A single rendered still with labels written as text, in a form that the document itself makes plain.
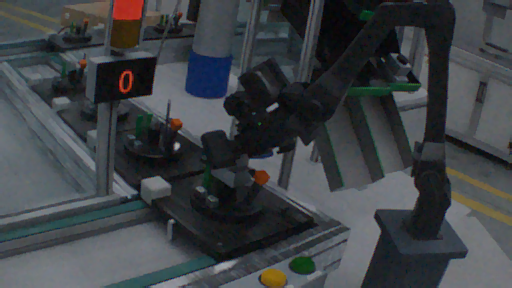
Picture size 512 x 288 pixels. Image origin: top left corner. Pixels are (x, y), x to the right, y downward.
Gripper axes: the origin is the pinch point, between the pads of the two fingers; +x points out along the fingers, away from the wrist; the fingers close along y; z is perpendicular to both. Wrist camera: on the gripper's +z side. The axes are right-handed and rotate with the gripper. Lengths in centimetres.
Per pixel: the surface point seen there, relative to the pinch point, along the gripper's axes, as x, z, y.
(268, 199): 5.4, -9.7, -8.9
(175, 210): 8.6, -6.5, 10.3
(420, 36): 34, 42, -163
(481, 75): 92, 36, -382
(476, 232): -10, -39, -63
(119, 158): 25.4, 8.8, 9.5
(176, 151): 20.1, 6.6, -2.1
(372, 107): -1.0, 3.0, -45.1
